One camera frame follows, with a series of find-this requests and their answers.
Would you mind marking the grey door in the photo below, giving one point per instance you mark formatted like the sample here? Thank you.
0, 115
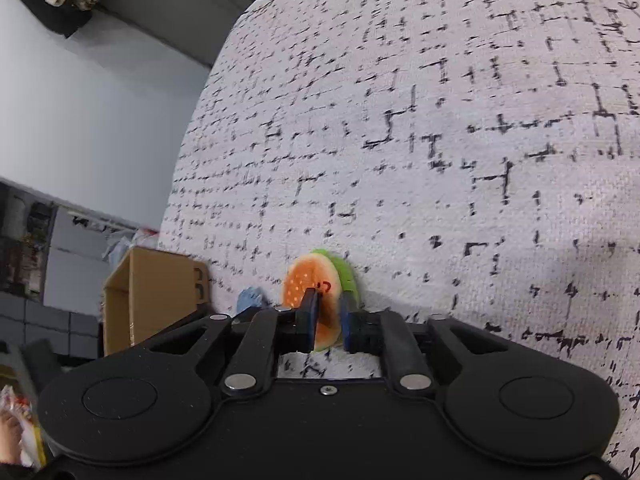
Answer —
175, 20

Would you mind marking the white black patterned bed blanket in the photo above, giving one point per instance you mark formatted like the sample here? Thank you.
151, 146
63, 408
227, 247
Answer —
450, 110

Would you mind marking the dark shelf unit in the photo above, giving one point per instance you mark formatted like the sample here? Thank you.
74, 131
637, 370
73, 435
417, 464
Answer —
22, 245

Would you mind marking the colourful printed packet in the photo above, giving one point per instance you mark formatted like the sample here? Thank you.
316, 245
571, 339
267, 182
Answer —
25, 410

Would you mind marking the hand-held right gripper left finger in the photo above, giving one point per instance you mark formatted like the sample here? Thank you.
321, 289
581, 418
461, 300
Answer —
310, 312

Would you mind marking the cardboard box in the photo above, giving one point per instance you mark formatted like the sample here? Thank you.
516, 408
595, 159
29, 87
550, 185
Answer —
150, 300

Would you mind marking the white cabinet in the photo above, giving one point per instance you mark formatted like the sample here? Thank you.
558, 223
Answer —
75, 250

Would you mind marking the watermelon slice toy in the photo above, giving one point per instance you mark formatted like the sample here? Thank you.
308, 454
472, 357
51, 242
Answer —
306, 280

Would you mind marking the red white plastic bag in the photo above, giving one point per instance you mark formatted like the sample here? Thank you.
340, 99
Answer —
122, 246

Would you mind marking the light blue plush toy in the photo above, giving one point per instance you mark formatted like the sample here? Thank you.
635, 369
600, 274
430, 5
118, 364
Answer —
250, 300

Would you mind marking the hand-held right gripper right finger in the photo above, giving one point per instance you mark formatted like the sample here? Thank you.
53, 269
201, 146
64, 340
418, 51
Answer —
346, 321

